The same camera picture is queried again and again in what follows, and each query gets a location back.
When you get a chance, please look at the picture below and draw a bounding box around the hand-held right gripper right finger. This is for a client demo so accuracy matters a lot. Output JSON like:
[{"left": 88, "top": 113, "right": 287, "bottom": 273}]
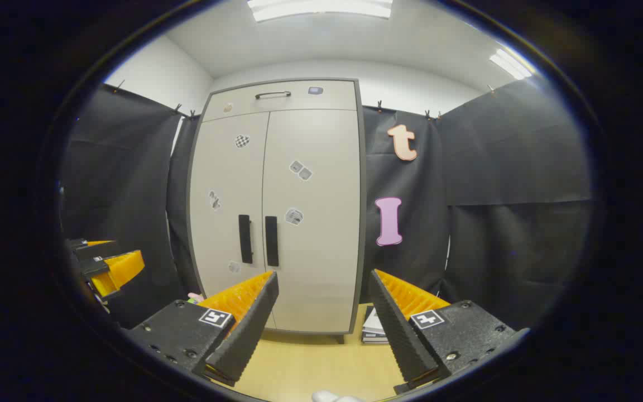
[{"left": 367, "top": 269, "right": 530, "bottom": 394}]

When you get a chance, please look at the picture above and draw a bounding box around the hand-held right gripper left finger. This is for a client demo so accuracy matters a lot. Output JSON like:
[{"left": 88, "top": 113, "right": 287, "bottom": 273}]
[{"left": 122, "top": 271, "right": 280, "bottom": 389}]

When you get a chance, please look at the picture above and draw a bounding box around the black door handle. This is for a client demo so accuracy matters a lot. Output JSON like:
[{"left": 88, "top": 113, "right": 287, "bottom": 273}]
[
  {"left": 238, "top": 214, "right": 254, "bottom": 265},
  {"left": 265, "top": 216, "right": 280, "bottom": 267}
]

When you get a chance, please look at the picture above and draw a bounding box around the grey cabinet door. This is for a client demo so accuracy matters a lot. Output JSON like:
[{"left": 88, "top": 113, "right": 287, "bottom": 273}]
[
  {"left": 262, "top": 109, "right": 362, "bottom": 334},
  {"left": 189, "top": 112, "right": 270, "bottom": 330}
]

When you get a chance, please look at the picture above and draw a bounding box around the grey double-door shoe cabinet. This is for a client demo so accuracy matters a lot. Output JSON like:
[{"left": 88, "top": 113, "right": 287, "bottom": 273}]
[{"left": 186, "top": 77, "right": 367, "bottom": 344}]

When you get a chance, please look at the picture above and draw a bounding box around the grey cabinet drawer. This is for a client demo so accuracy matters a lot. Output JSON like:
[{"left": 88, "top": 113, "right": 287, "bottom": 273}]
[{"left": 203, "top": 80, "right": 358, "bottom": 122}]

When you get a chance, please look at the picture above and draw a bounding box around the stack of books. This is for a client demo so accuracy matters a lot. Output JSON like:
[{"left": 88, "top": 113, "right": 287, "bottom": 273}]
[{"left": 361, "top": 305, "right": 391, "bottom": 344}]

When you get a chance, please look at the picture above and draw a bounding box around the black backdrop cloth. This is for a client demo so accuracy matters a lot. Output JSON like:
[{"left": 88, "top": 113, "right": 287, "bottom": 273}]
[{"left": 62, "top": 78, "right": 593, "bottom": 331}]

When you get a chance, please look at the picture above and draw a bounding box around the long ceiling light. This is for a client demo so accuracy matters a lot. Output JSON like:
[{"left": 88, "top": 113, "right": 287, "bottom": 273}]
[
  {"left": 488, "top": 49, "right": 533, "bottom": 80},
  {"left": 247, "top": 0, "right": 394, "bottom": 22}
]

